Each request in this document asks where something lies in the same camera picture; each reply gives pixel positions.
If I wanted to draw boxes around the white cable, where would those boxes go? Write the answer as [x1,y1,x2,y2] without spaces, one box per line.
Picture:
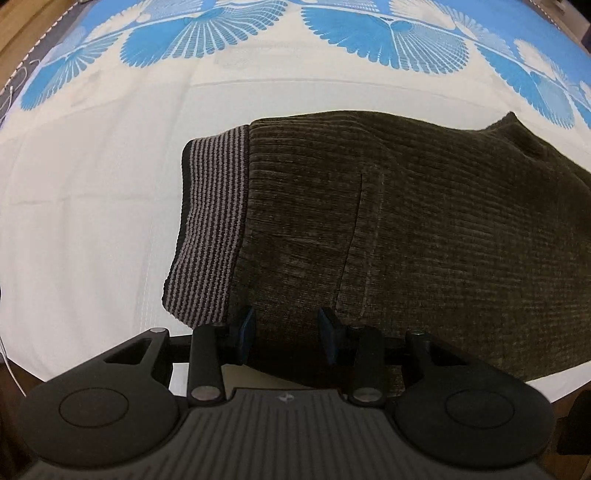
[0,339,27,398]

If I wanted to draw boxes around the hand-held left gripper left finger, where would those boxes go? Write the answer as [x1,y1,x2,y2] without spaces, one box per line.
[102,306,258,403]

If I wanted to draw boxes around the brown corduroy pants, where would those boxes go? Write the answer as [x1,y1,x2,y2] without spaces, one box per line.
[161,110,591,391]

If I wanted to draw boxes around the blue white patterned bedsheet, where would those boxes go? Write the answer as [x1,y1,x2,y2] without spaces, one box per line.
[0,0,591,403]

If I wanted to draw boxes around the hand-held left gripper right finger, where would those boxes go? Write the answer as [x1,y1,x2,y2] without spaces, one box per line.
[317,307,469,406]

